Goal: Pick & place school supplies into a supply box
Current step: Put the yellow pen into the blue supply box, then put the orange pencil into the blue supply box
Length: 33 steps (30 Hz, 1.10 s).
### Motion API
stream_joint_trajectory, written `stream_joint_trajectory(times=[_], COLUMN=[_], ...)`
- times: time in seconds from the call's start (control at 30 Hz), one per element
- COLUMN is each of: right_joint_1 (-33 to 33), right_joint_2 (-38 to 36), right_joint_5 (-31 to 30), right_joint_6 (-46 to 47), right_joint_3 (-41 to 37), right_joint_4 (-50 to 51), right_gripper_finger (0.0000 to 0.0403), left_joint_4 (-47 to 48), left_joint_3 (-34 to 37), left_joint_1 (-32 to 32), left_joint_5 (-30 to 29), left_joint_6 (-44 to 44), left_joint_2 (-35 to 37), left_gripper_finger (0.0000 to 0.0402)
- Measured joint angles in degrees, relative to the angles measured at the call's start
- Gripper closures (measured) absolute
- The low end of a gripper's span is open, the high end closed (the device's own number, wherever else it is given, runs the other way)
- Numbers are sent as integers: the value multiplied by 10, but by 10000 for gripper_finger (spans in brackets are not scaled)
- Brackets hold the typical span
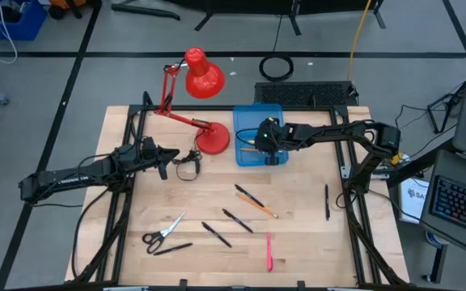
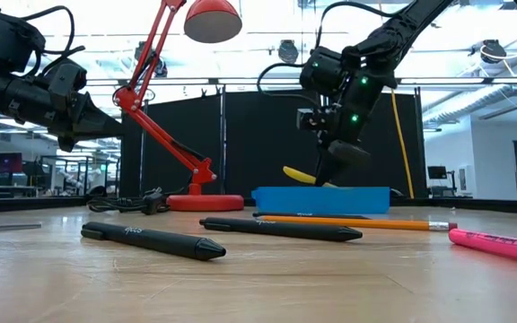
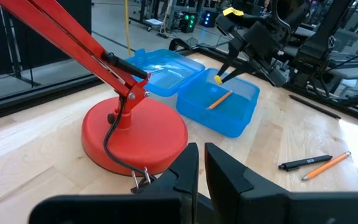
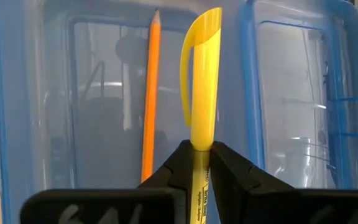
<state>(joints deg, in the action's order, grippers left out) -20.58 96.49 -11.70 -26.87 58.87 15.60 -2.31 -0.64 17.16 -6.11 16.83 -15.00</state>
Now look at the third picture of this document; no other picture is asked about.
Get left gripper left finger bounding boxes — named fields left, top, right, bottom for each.
left=28, top=142, right=200, bottom=224

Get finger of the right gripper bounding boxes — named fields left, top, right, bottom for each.
left=221, top=61, right=256, bottom=84
left=216, top=39, right=245, bottom=78

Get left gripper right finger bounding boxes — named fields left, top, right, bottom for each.
left=204, top=142, right=358, bottom=224

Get orange pencil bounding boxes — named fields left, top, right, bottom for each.
left=301, top=151, right=352, bottom=181
left=206, top=90, right=234, bottom=110

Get black pen white print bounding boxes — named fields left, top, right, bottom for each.
left=278, top=154, right=333, bottom=172

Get blue plastic supply box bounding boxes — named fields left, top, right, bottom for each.
left=126, top=49, right=260, bottom=139

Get yellow tape tag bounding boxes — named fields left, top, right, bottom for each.
left=222, top=7, right=244, bottom=17

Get computer tower blue lights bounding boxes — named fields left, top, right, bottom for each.
left=200, top=10, right=219, bottom=28

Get computer tower green lights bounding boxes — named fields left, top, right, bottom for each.
left=178, top=11, right=198, bottom=34

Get red desk lamp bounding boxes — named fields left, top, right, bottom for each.
left=0, top=0, right=188, bottom=177

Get black divider screen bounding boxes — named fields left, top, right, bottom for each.
left=0, top=0, right=92, bottom=78

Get black lamp power cord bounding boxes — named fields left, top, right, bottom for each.
left=103, top=96, right=157, bottom=194

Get yellow cable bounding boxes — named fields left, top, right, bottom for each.
left=124, top=0, right=132, bottom=57

